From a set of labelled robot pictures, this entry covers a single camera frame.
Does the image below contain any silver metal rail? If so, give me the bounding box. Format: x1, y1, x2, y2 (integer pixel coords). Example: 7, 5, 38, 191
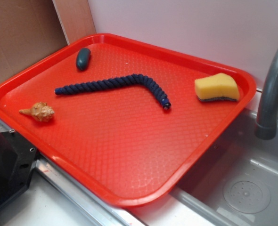
0, 109, 139, 226

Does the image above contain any brown cardboard panel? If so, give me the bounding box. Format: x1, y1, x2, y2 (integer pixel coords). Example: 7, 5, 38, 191
0, 0, 96, 84

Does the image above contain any dark blue twisted rope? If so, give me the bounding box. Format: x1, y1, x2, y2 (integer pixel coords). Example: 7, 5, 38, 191
54, 73, 172, 111

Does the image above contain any grey plastic sink basin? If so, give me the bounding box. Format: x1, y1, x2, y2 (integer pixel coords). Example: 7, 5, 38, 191
129, 88, 278, 226

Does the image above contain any tan spiral seashell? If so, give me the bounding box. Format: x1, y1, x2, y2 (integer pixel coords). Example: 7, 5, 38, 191
19, 102, 55, 122

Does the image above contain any red plastic tray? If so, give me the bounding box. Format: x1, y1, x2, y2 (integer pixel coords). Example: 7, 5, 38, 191
0, 34, 256, 207

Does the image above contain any grey curved faucet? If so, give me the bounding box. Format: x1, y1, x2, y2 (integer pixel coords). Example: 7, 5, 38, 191
254, 49, 278, 140

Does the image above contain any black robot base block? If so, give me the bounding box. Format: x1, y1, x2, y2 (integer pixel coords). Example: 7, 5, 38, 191
0, 131, 37, 209

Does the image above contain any yellow sponge with grey pad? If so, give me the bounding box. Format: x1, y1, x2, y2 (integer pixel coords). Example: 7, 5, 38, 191
194, 73, 240, 102

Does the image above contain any dark green oval sponge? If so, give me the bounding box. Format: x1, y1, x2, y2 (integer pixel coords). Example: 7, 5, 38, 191
76, 48, 91, 71

